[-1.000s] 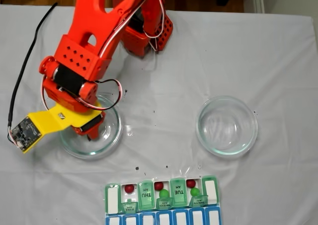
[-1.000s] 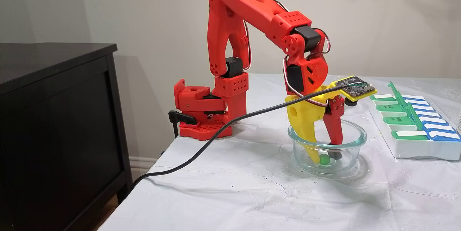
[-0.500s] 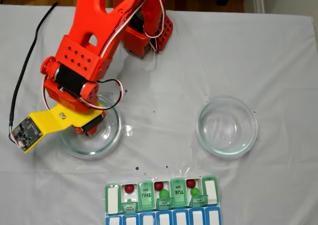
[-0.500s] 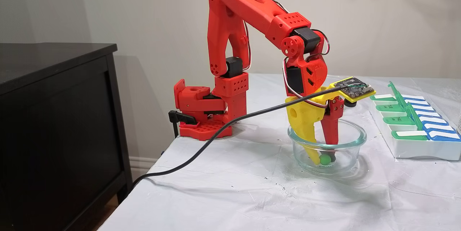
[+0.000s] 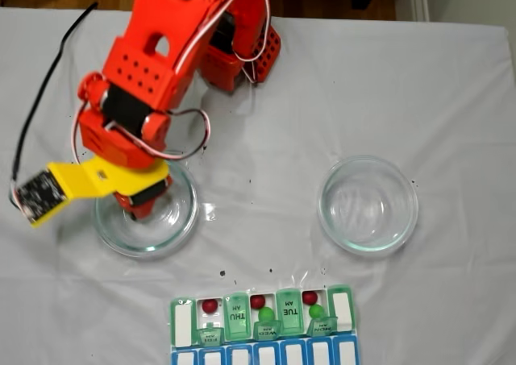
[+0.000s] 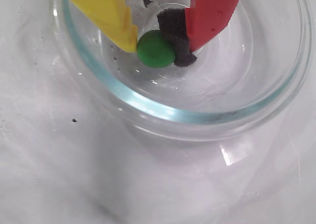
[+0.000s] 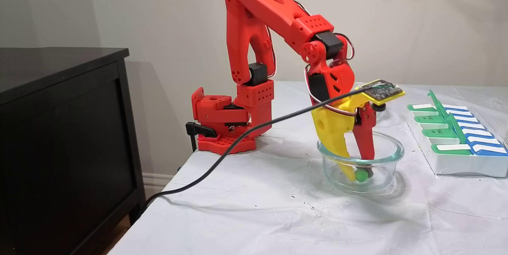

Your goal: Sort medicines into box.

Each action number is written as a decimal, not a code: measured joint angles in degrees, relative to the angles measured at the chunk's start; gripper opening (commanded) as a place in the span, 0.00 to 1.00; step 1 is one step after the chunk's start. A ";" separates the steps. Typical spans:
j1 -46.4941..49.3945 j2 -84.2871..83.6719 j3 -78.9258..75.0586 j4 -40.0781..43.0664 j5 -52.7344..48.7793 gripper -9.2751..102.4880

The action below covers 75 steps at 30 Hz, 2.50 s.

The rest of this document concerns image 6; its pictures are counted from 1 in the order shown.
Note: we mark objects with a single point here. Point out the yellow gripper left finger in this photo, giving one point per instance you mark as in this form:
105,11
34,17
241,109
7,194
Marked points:
103,9

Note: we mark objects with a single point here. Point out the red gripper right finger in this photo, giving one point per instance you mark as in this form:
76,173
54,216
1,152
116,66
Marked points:
209,13

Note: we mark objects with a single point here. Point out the green ball pill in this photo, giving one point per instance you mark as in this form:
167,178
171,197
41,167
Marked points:
155,49

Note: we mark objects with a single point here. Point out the clear glass bowl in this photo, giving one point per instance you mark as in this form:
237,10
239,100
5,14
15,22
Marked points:
197,115

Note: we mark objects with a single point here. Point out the white tablecloth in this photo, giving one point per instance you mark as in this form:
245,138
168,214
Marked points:
74,159

